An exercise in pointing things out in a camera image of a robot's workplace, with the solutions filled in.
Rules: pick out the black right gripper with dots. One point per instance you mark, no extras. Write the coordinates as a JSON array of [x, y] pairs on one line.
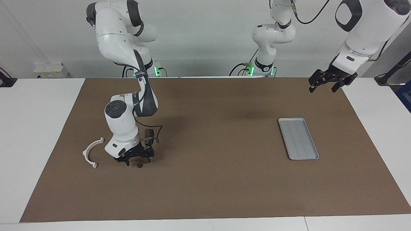
[[136, 150]]

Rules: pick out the dark grey rectangular brake pad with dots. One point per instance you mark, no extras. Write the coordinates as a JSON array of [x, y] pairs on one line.
[[149, 133]]

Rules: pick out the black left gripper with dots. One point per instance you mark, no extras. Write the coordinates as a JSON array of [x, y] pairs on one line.
[[335, 72]]

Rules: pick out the silver metal tray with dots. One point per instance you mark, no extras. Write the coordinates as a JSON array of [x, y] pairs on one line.
[[301, 144]]

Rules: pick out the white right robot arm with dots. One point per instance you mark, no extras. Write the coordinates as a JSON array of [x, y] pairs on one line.
[[122, 125]]

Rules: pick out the blue box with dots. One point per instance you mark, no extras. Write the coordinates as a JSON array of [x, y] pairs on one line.
[[405, 96]]

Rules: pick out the black angled stand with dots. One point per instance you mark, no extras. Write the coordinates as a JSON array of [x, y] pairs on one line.
[[385, 78]]

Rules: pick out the white curved plastic bracket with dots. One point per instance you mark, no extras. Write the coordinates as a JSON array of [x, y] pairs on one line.
[[86, 153]]

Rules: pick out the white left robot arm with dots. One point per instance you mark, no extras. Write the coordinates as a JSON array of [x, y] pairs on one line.
[[273, 33]]

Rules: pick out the brown table mat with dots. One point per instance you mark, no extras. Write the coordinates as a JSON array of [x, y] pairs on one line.
[[208, 192]]

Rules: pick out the black clamp stand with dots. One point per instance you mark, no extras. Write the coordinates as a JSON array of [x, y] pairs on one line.
[[8, 81]]

